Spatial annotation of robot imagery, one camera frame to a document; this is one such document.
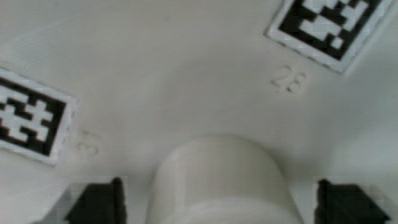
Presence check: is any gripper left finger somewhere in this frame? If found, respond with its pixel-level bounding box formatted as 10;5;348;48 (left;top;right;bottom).
65;178;124;224

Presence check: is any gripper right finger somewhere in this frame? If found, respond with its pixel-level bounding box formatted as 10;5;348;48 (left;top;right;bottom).
314;179;390;224

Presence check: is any white round table top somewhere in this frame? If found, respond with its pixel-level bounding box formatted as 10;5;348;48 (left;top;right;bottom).
0;0;398;224

